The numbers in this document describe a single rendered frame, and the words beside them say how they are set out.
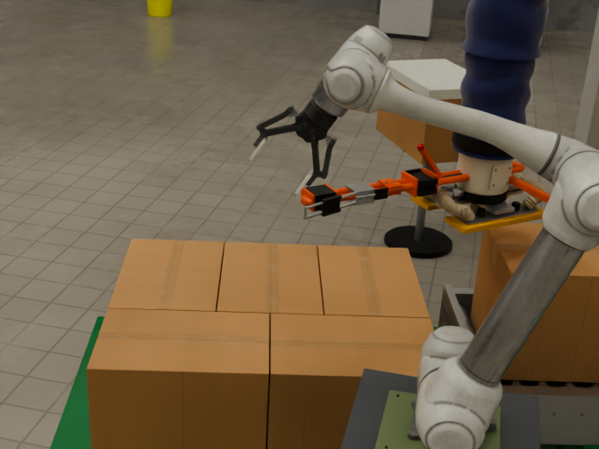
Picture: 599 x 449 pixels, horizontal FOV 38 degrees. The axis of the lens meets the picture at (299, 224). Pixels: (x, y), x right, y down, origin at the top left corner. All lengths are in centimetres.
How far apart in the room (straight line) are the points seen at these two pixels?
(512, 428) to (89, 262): 294
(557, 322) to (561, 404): 26
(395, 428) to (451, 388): 36
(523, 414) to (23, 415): 204
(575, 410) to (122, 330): 154
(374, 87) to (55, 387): 242
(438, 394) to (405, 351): 108
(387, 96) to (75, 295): 295
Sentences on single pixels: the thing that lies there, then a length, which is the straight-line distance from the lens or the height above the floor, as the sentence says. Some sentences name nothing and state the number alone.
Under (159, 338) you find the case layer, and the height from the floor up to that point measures 54.
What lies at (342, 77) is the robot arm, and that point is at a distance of 176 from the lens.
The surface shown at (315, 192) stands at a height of 123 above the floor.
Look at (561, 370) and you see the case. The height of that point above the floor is 60.
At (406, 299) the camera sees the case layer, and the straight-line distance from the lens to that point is 341.
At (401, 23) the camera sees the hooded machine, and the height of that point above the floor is 18.
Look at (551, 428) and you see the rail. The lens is 299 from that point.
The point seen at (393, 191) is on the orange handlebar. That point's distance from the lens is 264.
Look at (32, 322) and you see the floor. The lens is 432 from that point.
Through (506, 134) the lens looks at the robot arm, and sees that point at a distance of 199.
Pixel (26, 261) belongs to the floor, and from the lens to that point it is 490.
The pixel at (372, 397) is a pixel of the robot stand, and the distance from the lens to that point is 248.
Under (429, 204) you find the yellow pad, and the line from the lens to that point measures 285.
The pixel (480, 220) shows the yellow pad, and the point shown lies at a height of 110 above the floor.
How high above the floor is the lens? 218
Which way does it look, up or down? 24 degrees down
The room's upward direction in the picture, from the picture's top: 3 degrees clockwise
